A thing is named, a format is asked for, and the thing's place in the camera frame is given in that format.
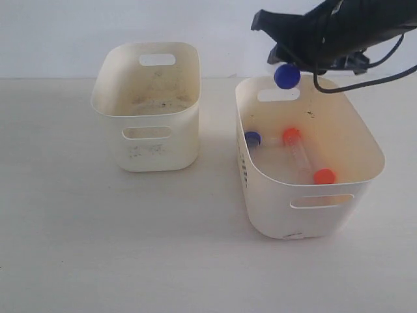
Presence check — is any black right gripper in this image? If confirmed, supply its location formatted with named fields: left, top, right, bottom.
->
left=251, top=1, right=370, bottom=75

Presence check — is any blue cap tube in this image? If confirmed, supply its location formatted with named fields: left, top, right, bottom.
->
left=244, top=131, right=281, bottom=153
left=274, top=64, right=301, bottom=90

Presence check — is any orange cap tube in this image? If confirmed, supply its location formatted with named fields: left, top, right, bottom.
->
left=313, top=168, right=336, bottom=185
left=282, top=128, right=311, bottom=174

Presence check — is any cream plastic bin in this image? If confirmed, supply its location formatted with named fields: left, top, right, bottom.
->
left=235, top=75, right=385, bottom=239
left=91, top=42, right=201, bottom=172

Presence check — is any orange cap tube front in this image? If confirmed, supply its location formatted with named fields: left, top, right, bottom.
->
left=313, top=168, right=336, bottom=185

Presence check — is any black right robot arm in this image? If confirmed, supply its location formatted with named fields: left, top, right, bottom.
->
left=251, top=0, right=416, bottom=75

